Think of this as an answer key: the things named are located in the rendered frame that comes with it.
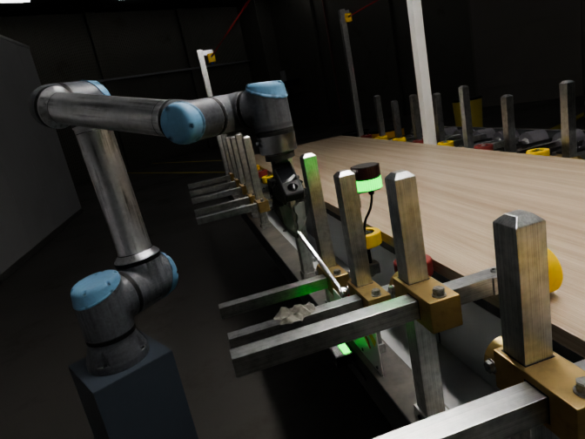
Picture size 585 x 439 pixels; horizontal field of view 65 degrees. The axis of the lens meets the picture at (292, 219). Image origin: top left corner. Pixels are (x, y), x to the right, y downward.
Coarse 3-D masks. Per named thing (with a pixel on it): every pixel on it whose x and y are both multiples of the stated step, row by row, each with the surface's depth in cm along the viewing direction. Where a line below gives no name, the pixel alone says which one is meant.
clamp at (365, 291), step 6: (348, 282) 102; (354, 288) 98; (360, 288) 97; (366, 288) 97; (372, 288) 96; (360, 294) 95; (366, 294) 94; (384, 294) 92; (390, 294) 92; (366, 300) 92; (372, 300) 91; (378, 300) 92; (384, 300) 92; (366, 306) 93
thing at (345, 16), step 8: (344, 16) 340; (344, 24) 341; (344, 32) 342; (344, 40) 344; (344, 48) 348; (352, 64) 349; (352, 72) 350; (352, 80) 351; (352, 88) 353; (352, 96) 356; (360, 120) 360; (360, 128) 361
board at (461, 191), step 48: (336, 144) 316; (384, 144) 272; (384, 192) 160; (432, 192) 148; (480, 192) 137; (528, 192) 128; (576, 192) 120; (384, 240) 121; (432, 240) 107; (480, 240) 102; (576, 240) 92; (576, 288) 75; (576, 336) 63
